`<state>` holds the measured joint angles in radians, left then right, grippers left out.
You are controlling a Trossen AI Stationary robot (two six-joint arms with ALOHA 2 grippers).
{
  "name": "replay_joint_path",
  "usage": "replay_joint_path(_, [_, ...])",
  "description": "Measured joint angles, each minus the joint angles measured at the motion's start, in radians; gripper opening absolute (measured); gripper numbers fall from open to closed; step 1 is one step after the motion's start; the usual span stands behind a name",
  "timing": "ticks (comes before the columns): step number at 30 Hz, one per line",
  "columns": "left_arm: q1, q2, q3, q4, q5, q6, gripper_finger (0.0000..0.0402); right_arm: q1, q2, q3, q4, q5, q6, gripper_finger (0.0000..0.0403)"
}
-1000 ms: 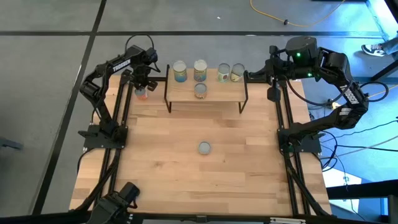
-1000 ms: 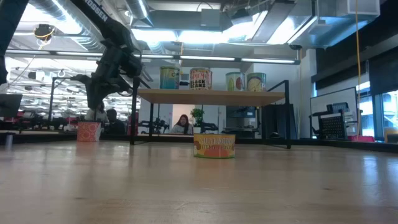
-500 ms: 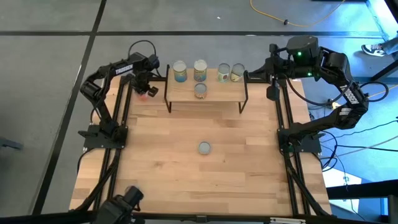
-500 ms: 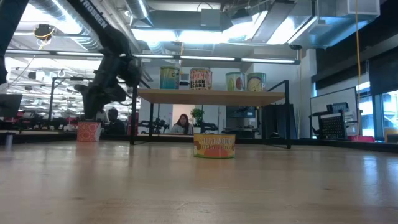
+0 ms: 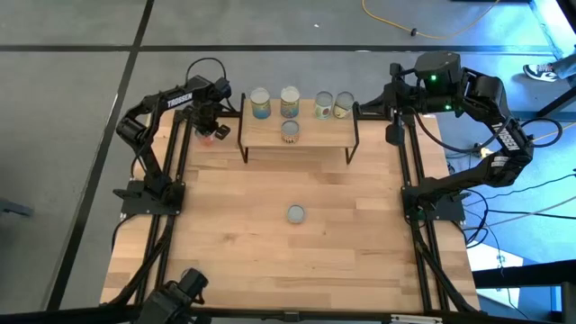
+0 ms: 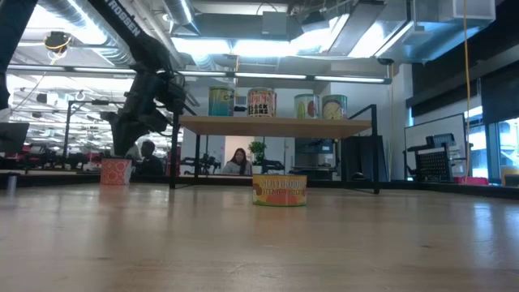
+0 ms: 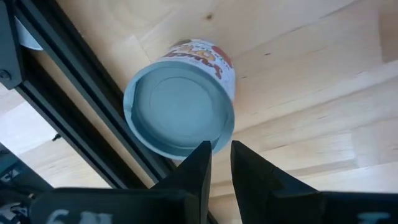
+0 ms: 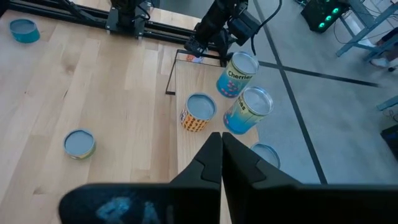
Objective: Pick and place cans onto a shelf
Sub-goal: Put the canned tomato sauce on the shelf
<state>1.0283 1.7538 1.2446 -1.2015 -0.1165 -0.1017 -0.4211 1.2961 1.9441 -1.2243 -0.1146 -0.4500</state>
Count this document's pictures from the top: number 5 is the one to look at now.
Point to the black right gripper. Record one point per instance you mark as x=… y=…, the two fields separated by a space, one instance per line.
x=400 y=101

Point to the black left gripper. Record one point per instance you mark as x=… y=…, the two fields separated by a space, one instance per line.
x=209 y=110

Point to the red sauce can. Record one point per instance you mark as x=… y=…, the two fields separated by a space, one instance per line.
x=207 y=140

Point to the green label tin can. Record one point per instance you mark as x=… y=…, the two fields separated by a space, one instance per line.
x=344 y=99

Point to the orange patterned short can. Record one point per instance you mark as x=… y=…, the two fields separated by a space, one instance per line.
x=290 y=129

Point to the white red label can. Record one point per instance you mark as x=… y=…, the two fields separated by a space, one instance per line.
x=323 y=99

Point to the blue yellow cherries can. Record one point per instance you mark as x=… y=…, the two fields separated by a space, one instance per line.
x=290 y=94

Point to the small grey tin can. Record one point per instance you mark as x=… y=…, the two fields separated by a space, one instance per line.
x=296 y=213

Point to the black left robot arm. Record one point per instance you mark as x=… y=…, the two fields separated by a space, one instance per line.
x=180 y=100

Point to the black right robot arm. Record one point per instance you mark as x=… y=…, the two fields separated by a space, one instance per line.
x=506 y=137

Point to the wooden shelf black legs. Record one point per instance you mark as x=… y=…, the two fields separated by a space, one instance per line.
x=265 y=132

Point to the person's shoe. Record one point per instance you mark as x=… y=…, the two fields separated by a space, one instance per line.
x=537 y=73

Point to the black desk leg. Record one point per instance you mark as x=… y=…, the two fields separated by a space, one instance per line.
x=558 y=101

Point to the person's leg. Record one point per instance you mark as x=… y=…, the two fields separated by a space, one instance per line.
x=568 y=65

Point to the black furniture beam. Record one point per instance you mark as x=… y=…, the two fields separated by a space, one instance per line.
x=531 y=273

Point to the grey furniture foot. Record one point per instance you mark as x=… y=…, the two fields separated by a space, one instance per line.
x=13 y=208

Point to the black aluminium table frame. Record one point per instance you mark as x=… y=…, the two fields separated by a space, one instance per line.
x=182 y=159

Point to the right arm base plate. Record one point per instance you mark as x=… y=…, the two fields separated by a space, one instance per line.
x=452 y=211

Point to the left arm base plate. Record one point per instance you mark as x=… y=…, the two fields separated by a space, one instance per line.
x=135 y=202

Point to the silver metal bracket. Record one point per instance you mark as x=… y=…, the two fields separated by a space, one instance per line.
x=416 y=319

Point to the black frame crossbeam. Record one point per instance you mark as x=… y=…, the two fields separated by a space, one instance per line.
x=67 y=315

